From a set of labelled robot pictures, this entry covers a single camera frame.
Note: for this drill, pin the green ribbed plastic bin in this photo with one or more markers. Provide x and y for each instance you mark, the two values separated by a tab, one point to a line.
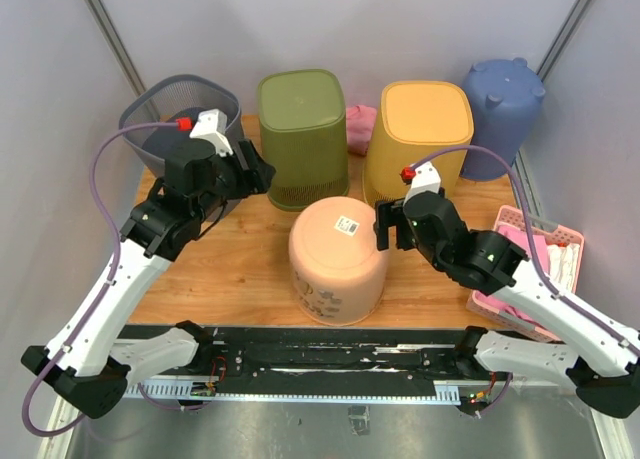
302	118

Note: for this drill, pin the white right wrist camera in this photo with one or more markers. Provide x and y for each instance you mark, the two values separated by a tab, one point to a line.
420	178

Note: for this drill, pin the yellow ribbed plastic bin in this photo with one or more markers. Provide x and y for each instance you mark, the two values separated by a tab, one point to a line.
414	119

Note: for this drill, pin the orange plastic bin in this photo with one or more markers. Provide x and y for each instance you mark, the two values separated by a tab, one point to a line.
338	273

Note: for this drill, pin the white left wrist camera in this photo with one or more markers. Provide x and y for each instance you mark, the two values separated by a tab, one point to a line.
209	126

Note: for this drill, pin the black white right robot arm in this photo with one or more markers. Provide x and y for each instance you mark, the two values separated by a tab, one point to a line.
597	355

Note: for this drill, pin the white cloth in basket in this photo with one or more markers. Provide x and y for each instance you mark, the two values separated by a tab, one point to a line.
564	263

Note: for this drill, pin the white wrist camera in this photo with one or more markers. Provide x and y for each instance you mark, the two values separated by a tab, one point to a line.
420	178
209	126

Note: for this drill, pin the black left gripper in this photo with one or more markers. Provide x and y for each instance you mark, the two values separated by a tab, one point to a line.
254	180

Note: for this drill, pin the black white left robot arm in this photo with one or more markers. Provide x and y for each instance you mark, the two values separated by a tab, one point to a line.
83	363

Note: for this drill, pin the pink perforated plastic basket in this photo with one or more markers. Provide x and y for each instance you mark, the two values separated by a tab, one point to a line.
510	222

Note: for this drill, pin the blue plastic bucket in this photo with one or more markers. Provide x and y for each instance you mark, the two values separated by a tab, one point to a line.
506	98

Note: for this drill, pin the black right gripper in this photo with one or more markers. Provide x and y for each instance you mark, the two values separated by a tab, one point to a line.
388	214

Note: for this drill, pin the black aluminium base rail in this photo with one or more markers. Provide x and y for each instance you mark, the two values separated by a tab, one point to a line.
316	364

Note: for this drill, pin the pink folded shirt on table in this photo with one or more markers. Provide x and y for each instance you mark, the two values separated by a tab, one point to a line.
360	121

